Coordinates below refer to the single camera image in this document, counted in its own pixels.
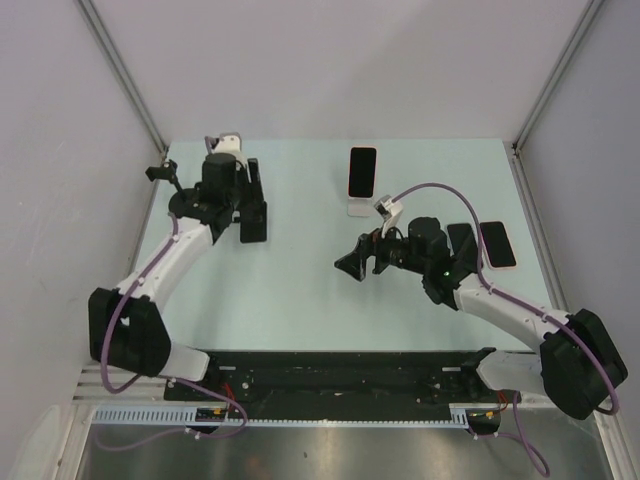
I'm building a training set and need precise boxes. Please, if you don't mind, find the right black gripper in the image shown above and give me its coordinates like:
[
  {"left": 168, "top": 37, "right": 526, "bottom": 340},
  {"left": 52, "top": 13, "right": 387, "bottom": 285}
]
[{"left": 335, "top": 217, "right": 429, "bottom": 281}]

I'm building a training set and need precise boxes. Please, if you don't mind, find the black rectangular phone stand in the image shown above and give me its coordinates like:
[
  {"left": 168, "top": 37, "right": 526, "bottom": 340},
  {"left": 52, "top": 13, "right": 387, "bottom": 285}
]
[{"left": 239, "top": 182, "right": 267, "bottom": 244}]

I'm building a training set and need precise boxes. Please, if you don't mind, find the white phone stand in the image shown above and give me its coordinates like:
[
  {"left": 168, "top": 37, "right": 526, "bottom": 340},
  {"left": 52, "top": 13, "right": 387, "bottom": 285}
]
[{"left": 347, "top": 197, "right": 375, "bottom": 218}]

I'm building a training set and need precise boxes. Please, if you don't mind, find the black round-base phone stand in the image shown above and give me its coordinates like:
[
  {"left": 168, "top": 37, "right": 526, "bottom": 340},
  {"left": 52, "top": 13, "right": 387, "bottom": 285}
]
[{"left": 145, "top": 159, "right": 201, "bottom": 218}]

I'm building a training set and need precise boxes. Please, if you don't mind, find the black phone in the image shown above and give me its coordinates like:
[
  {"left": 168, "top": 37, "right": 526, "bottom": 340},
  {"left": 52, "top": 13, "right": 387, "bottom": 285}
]
[{"left": 446, "top": 223, "right": 478, "bottom": 261}]

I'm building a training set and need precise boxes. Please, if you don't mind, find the pink-cased phone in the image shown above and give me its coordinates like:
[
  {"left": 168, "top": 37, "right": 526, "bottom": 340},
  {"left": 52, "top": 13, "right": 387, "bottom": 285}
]
[{"left": 348, "top": 146, "right": 377, "bottom": 199}]

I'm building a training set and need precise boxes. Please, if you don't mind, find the pink phone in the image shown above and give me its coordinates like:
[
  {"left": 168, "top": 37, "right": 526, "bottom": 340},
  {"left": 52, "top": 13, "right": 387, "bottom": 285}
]
[{"left": 480, "top": 221, "right": 517, "bottom": 269}]

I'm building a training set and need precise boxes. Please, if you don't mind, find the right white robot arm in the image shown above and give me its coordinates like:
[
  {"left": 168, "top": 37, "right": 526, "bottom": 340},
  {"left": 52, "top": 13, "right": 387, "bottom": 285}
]
[{"left": 334, "top": 217, "right": 628, "bottom": 420}]

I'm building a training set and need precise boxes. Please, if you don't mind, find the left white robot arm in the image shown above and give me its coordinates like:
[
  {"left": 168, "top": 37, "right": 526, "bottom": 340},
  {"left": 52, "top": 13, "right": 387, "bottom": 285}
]
[{"left": 88, "top": 152, "right": 267, "bottom": 400}]

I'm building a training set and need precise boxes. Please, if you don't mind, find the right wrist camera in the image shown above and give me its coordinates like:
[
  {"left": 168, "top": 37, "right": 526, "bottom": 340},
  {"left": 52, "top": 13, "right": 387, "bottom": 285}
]
[{"left": 374, "top": 195, "right": 403, "bottom": 238}]

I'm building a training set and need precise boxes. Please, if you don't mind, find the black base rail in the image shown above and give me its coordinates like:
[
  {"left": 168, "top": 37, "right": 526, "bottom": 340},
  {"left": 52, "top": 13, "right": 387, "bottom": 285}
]
[{"left": 164, "top": 349, "right": 501, "bottom": 421}]

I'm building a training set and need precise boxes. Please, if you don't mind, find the left aluminium frame post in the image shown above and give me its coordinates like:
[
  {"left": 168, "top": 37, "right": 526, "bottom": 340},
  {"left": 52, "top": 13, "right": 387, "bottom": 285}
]
[{"left": 74, "top": 0, "right": 168, "bottom": 155}]

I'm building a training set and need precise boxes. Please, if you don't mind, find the aluminium frame post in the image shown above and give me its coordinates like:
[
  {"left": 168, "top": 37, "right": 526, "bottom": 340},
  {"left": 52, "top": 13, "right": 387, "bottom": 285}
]
[
  {"left": 74, "top": 0, "right": 168, "bottom": 155},
  {"left": 511, "top": 0, "right": 608, "bottom": 153}
]

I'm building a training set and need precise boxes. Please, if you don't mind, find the white slotted cable duct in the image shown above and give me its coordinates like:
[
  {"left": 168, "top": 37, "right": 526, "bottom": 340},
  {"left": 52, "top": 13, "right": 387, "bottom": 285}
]
[{"left": 92, "top": 405, "right": 502, "bottom": 429}]

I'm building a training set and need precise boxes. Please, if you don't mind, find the right aluminium frame post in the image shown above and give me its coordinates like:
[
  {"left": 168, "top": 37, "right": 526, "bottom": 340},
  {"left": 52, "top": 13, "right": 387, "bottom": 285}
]
[{"left": 511, "top": 0, "right": 608, "bottom": 153}]

